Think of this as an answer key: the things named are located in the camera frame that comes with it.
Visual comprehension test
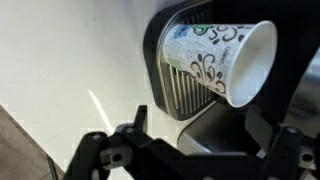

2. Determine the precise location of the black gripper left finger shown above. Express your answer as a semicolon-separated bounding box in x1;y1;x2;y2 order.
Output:
63;105;158;180

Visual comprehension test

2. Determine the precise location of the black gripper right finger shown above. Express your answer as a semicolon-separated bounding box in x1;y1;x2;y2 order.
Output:
244;106;320;180

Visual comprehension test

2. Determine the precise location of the patterned paper cup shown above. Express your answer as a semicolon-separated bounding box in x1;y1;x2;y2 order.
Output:
159;20;278;108

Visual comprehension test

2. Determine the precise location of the black coffee maker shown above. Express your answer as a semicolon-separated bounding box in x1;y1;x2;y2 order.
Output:
143;0;320;158

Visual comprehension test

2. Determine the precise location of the dark wooden lower cabinet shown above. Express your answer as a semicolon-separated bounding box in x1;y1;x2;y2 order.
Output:
0;104;66;180

